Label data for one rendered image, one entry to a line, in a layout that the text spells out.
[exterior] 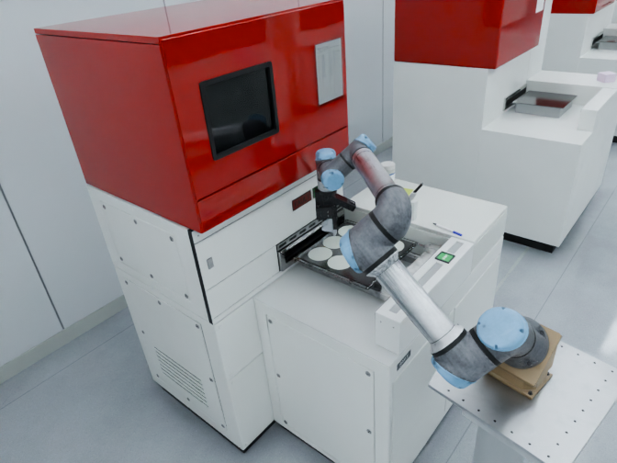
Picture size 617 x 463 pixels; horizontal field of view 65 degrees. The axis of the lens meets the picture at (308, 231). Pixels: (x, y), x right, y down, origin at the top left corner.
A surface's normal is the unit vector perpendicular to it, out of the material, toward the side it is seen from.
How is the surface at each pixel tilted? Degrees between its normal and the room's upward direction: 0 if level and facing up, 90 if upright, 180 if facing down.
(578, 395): 0
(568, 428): 0
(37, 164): 90
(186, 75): 90
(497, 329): 37
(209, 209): 90
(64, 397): 0
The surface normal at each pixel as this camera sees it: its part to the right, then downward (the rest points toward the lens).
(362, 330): -0.07, -0.86
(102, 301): 0.76, 0.28
